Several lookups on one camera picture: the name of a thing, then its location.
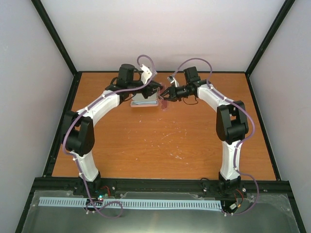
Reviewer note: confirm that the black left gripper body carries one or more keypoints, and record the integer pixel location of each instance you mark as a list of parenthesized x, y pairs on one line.
[(146, 93)]

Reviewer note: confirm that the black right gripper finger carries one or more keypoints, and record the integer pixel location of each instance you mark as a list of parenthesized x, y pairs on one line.
[(168, 98), (166, 92)]

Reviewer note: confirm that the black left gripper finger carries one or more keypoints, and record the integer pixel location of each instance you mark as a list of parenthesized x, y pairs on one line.
[(157, 91), (155, 85)]

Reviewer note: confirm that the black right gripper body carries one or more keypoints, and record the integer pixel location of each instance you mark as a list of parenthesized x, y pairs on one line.
[(174, 94)]

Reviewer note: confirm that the transparent pink sunglasses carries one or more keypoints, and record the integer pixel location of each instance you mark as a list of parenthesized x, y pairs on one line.
[(162, 103)]

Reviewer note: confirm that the light blue cleaning cloth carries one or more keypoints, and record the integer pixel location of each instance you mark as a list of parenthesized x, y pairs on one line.
[(148, 104)]

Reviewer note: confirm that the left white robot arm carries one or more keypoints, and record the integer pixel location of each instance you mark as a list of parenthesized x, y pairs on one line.
[(78, 127)]

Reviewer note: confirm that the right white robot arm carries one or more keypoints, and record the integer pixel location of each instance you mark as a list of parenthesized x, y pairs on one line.
[(231, 122)]

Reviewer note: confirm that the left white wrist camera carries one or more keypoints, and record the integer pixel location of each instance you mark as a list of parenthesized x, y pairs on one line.
[(147, 75)]

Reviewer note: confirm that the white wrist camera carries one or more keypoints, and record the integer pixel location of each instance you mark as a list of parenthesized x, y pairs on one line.
[(173, 81), (147, 75)]

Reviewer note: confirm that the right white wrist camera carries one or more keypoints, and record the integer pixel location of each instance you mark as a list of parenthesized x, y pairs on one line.
[(173, 81)]

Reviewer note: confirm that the light blue slotted cable duct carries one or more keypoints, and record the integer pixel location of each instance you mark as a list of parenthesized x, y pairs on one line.
[(139, 204)]

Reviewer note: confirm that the black aluminium frame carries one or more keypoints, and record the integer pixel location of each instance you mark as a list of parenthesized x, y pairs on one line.
[(48, 183)]

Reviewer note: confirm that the metal base plate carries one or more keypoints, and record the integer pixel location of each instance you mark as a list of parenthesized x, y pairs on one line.
[(264, 214)]

